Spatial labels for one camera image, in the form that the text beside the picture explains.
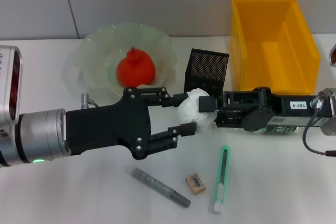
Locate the green utility knife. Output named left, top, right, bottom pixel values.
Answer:
left=209, top=145, right=232, bottom=214

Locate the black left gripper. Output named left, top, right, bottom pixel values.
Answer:
left=65, top=86, right=198, bottom=161

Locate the left gripper cable with plug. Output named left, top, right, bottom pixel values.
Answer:
left=80, top=92, right=100, bottom=110

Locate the white paper ball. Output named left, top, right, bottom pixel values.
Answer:
left=176, top=87, right=218, bottom=132

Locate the yellow plastic bin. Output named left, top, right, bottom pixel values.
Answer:
left=230, top=0, right=321, bottom=96

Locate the grey glitter pen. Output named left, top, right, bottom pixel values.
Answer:
left=125, top=166, right=192, bottom=208

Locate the beige eraser with barcode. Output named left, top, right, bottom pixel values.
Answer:
left=185, top=173, right=207, bottom=196

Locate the pale green glass fruit bowl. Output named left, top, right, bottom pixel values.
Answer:
left=76, top=22, right=177, bottom=98

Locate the gripper cable with plug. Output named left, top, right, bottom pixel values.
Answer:
left=301, top=94, right=336, bottom=157
left=80, top=92, right=100, bottom=110

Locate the black mesh pen holder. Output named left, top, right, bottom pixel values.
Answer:
left=184, top=48, right=229, bottom=96

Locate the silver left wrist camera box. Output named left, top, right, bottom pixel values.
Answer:
left=0, top=45, right=24, bottom=125

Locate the clear green-label water bottle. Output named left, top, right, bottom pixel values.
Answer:
left=258, top=116, right=301, bottom=134

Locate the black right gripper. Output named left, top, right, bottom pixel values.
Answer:
left=198, top=86, right=316, bottom=132

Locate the right gripper cable with plug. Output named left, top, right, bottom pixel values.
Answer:
left=301, top=94, right=336, bottom=157

